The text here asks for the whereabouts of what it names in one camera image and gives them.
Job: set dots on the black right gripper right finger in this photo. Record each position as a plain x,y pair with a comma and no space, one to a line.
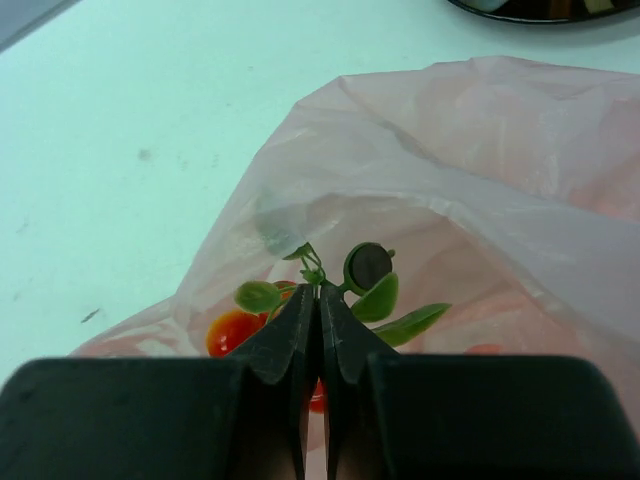
401,416

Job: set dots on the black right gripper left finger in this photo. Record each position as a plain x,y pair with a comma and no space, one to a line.
242,416

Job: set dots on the red cherry tomato sprig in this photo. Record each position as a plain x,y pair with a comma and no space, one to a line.
263,318

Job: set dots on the pink plastic bag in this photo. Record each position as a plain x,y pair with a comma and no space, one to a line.
508,189

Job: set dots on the dark rimmed plate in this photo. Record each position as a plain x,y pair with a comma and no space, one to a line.
542,12

